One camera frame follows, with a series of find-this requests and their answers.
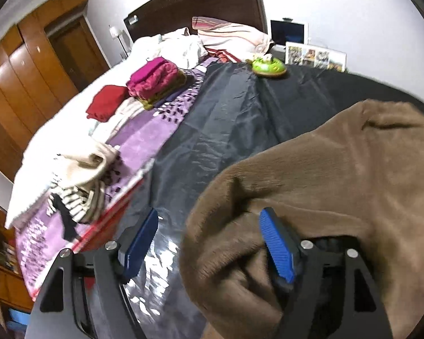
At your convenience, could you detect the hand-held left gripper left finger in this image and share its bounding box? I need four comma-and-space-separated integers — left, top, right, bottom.
24, 208, 159, 339

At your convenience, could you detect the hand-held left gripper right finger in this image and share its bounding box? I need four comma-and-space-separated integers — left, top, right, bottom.
259, 207, 391, 339

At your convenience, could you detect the brown fleece cloth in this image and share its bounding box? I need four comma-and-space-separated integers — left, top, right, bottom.
178, 99, 424, 339

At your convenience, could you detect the black white striped garment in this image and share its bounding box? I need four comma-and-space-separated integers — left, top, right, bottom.
46, 178, 108, 225

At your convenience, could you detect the beige sweater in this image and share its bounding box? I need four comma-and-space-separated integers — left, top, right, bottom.
53, 141, 121, 189

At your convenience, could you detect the purple patterned bedsheet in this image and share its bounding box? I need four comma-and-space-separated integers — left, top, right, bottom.
14, 58, 216, 302

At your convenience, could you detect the cream striped folded cloth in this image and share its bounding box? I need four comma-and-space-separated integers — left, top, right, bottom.
88, 95, 145, 142

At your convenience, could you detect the black shiny bed cover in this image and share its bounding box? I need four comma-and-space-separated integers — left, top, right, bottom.
74, 58, 424, 339

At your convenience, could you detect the wooden bookshelf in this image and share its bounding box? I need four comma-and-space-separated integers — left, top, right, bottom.
0, 196, 34, 325

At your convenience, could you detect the white fluffy blanket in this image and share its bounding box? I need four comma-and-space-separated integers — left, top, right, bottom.
5, 55, 152, 228

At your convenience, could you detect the red folded garment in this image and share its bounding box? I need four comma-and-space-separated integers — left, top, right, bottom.
86, 85, 129, 121

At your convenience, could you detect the blue container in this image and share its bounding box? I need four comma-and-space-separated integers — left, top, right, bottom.
7, 309, 31, 333

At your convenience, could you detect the olive folded garment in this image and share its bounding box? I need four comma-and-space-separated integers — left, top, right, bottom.
139, 71, 188, 111

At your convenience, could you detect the magenta folded garment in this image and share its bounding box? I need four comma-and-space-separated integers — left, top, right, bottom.
126, 56, 179, 99

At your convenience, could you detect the green toy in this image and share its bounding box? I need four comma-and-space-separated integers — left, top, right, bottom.
246, 54, 288, 77

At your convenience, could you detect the wooden wardrobe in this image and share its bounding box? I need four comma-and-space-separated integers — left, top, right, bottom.
0, 0, 110, 182

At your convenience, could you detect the pale blue quilt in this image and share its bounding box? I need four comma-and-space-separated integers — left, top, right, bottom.
131, 34, 163, 60

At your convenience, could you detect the white floral cloth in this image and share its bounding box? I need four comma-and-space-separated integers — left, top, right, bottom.
161, 30, 209, 69

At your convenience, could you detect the brown wooden door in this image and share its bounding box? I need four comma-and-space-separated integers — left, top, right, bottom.
49, 16, 110, 92

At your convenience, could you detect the white framed monitor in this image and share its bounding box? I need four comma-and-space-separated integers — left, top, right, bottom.
269, 19, 309, 46

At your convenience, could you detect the white bedside lamp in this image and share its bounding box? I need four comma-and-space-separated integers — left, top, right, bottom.
108, 25, 128, 59

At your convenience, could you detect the pink striped pillow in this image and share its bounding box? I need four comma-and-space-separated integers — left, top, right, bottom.
192, 16, 276, 55

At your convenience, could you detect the dark wooden headboard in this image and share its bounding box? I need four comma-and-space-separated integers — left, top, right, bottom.
123, 0, 269, 48

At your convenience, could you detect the photo collage frame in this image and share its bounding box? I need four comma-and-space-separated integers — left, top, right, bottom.
284, 42, 347, 72

